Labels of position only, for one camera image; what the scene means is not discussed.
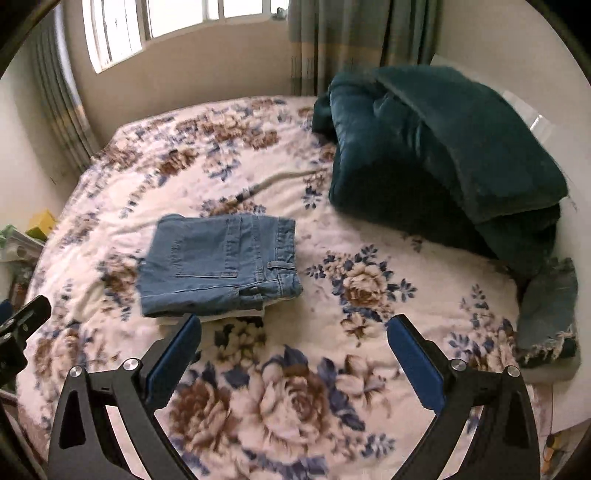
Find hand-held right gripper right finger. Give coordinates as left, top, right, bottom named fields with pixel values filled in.
left=387, top=315, right=541, bottom=480

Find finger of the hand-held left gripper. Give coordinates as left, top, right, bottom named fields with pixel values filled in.
left=0, top=294, right=52, bottom=388

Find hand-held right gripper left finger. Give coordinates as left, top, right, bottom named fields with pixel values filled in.
left=47, top=314, right=202, bottom=480

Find blue denim pants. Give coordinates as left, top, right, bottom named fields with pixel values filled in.
left=137, top=213, right=304, bottom=318

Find white folded cloth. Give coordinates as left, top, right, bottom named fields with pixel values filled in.
left=159, top=308, right=266, bottom=329

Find white and green clutter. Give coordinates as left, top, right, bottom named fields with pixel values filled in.
left=0, top=224, right=44, bottom=264

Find yellow box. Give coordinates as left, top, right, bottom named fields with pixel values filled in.
left=27, top=210, right=58, bottom=241

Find floral blanket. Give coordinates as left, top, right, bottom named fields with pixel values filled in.
left=16, top=95, right=555, bottom=480

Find frayed denim cloth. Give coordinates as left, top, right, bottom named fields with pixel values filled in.
left=515, top=257, right=580, bottom=367

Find dark teal quilt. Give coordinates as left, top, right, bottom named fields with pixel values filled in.
left=311, top=65, right=570, bottom=280

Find green striped curtain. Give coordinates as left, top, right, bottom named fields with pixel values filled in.
left=30, top=4, right=100, bottom=174
left=287, top=0, right=444, bottom=97

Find window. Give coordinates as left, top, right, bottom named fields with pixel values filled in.
left=83, top=0, right=289, bottom=72

